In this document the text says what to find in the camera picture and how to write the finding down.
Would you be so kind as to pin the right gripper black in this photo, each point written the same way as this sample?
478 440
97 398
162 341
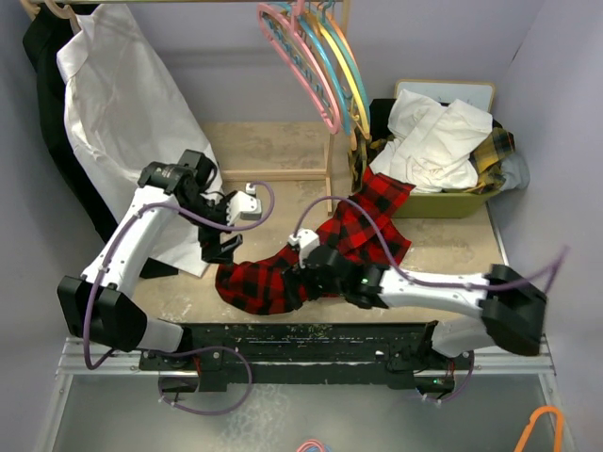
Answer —
302 277

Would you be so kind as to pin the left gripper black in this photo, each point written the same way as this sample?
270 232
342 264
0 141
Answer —
213 250

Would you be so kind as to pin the red black plaid shirt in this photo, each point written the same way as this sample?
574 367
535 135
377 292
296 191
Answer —
354 250

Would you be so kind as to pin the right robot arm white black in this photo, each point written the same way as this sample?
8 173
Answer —
499 308

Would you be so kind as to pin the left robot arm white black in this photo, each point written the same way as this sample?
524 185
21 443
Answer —
176 183

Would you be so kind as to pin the yellow plastic hanger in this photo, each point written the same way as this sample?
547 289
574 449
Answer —
340 64

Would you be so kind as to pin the blue plastic hanger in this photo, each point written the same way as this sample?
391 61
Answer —
308 39

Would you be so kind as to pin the white hanging shirt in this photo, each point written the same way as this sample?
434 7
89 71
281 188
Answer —
123 109

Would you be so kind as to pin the white shirt in basket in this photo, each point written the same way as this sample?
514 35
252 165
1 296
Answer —
432 143

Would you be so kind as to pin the yellow plaid shirt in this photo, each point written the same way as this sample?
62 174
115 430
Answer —
487 160

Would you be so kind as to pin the pink plastic hanger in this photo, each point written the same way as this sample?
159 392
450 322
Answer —
283 27

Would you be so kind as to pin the teal plastic hanger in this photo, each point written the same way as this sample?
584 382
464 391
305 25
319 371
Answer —
351 56

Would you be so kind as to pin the wooden clothes rack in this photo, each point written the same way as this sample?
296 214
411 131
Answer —
65 12

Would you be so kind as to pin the green laundry basket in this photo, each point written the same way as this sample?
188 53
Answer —
418 205

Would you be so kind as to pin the pink blue hangers bottom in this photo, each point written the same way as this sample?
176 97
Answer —
313 445

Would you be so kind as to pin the grey blue garment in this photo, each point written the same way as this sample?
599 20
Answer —
515 172

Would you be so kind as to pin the black hanging garment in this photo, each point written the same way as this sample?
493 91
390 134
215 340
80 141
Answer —
46 35

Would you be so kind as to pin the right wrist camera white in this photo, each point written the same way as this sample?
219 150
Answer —
304 241

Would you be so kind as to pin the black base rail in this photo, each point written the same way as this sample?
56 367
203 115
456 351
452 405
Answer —
395 355

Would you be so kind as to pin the aluminium rail frame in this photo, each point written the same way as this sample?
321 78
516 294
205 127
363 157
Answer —
94 358

